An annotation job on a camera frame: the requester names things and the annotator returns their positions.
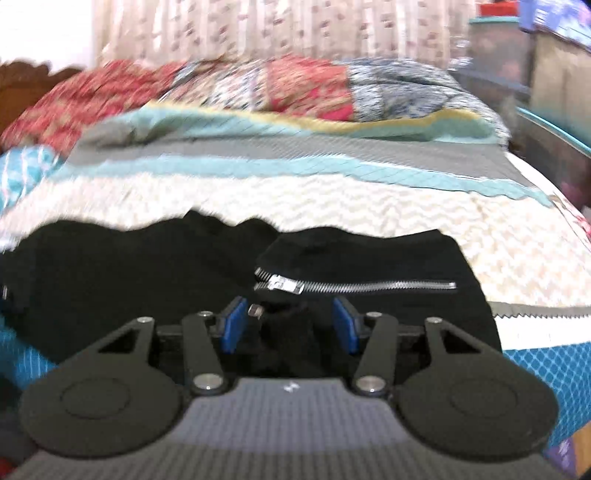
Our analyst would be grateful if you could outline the carved wooden headboard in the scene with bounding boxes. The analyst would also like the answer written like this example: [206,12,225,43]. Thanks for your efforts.
[0,59,86,132]

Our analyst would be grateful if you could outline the striped patterned bedspread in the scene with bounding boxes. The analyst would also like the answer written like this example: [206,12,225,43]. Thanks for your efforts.
[0,104,591,462]

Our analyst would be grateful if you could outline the black pants with zipper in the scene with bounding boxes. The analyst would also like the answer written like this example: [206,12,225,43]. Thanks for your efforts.
[0,210,504,384]

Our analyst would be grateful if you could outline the beige cardboard box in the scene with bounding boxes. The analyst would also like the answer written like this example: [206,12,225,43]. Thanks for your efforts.
[530,28,591,123]

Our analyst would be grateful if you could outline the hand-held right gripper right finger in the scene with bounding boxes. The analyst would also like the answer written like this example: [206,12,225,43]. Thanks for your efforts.
[332,296,503,398]

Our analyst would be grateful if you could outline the red floral blanket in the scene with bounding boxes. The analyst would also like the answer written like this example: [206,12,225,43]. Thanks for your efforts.
[0,60,185,153]

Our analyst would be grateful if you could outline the patchwork floral quilt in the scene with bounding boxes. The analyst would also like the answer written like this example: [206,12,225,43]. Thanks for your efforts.
[159,54,511,141]

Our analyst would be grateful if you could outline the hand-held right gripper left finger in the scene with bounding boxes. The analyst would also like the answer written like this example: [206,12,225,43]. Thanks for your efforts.
[97,296,247,397]

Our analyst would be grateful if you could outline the floral striped curtain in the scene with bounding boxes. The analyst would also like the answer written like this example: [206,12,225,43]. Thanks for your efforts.
[92,0,476,72]

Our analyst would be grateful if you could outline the teal wavy patterned cloth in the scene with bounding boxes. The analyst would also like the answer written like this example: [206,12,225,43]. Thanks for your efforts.
[0,145,68,215]

